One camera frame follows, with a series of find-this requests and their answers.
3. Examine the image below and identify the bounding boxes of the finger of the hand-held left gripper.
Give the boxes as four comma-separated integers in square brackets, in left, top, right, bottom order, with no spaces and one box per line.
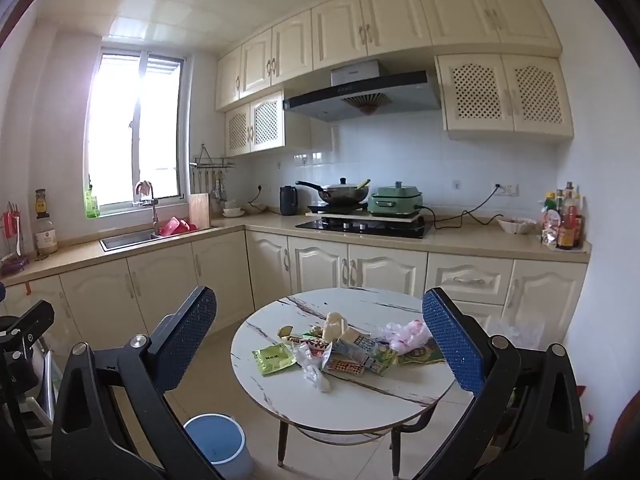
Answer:
[0,300,55,343]

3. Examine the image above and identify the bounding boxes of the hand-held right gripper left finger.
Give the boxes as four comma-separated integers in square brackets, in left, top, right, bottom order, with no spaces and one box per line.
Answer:
[50,286,226,480]

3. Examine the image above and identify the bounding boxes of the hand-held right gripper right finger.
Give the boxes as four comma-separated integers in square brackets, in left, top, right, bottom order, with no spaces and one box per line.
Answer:
[415,287,586,480]

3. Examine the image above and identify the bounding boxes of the green and gold packet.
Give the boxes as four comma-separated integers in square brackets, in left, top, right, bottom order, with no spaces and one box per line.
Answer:
[397,345,446,366]

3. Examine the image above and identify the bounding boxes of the blue plastic bin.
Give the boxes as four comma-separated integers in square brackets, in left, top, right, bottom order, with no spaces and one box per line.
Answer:
[183,413,247,480]

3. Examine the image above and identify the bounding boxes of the white rice cracker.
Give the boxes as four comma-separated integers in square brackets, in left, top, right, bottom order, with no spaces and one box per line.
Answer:
[322,312,347,343]

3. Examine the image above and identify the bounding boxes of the pink plastic bag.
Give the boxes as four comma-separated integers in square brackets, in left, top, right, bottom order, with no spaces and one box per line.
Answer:
[380,320,433,354]

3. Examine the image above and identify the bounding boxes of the white rice bag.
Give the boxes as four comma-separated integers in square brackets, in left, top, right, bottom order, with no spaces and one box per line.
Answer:
[487,312,546,356]

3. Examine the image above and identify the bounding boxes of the green snack packet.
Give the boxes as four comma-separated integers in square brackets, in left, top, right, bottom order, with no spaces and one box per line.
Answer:
[370,345,399,377]

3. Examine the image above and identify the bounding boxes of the light green packet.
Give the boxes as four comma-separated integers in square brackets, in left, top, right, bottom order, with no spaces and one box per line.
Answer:
[251,344,296,377]

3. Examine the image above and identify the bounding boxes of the blue and white packet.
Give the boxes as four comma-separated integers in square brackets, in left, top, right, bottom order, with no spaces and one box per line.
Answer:
[332,336,376,362]

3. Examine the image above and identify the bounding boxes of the red checked packet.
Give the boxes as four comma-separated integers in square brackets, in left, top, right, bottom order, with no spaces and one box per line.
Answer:
[322,357,367,376]

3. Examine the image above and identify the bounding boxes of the red plastic basin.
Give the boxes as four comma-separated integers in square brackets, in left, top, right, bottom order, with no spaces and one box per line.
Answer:
[159,216,198,237]

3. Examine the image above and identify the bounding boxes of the steel sink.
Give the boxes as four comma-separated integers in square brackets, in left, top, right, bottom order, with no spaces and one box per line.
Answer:
[99,230,161,252]

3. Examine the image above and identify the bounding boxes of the round marble table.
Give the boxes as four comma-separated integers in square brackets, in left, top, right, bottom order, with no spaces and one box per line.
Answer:
[230,287,458,466]

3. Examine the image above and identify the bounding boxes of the red and white wrapper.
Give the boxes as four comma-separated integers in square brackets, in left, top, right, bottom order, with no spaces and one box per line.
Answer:
[287,335,332,357]

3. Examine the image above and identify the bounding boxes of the wooden cutting board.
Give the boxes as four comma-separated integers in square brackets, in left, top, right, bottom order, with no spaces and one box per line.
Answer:
[188,193,212,228]

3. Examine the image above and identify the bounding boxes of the white scalloped bowl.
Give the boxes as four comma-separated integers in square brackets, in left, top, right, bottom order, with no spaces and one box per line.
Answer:
[497,216,538,235]

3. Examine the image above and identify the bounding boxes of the clear plastic wrap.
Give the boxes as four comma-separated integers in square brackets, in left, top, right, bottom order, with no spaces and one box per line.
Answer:
[295,346,333,393]

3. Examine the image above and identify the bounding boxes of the steel faucet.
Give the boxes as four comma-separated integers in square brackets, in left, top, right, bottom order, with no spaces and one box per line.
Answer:
[134,180,162,236]

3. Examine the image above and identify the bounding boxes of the cream kitchen base cabinets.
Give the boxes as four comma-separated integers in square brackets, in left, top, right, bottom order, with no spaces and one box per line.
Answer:
[0,212,592,361]

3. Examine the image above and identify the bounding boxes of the black gas stove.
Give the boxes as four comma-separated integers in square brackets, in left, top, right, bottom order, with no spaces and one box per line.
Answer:
[295,217,433,240]

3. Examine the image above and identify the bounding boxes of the green electric cooker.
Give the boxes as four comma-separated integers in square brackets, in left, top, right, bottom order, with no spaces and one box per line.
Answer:
[367,181,425,217]

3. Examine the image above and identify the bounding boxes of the group of condiment bottles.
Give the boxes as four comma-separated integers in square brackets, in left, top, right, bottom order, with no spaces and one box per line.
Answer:
[539,181,586,251]

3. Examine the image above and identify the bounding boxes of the black electric kettle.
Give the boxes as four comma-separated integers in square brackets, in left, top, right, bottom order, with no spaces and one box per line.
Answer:
[279,185,299,216]

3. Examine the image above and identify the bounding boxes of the black induction cooker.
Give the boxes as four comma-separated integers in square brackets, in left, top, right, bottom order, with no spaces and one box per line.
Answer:
[306,202,371,215]

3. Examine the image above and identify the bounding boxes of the hanging utensil rack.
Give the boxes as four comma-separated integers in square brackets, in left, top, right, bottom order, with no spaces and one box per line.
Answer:
[190,144,236,202]

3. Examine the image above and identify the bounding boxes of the wok with lid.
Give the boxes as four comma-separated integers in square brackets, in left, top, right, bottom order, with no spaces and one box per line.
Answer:
[295,177,372,206]

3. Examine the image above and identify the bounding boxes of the kitchen window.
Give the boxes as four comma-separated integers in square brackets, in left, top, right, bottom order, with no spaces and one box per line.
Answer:
[82,47,188,218]

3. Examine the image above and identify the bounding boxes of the cream lattice door cabinet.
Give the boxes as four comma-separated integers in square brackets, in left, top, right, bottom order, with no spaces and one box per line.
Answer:
[225,91,313,158]
[434,54,575,141]

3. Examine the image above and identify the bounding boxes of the black range hood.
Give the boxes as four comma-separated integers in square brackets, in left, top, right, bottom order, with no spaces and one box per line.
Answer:
[282,59,442,122]

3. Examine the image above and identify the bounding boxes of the wire rack with red utensils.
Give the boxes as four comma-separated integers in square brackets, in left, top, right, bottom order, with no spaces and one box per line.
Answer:
[0,201,30,277]

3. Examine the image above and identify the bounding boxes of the black power cable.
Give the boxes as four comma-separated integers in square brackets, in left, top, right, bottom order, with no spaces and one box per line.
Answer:
[422,187,503,232]

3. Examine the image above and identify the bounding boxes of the cream upper wall cabinets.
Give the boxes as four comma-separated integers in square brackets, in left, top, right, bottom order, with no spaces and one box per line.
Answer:
[215,0,563,111]

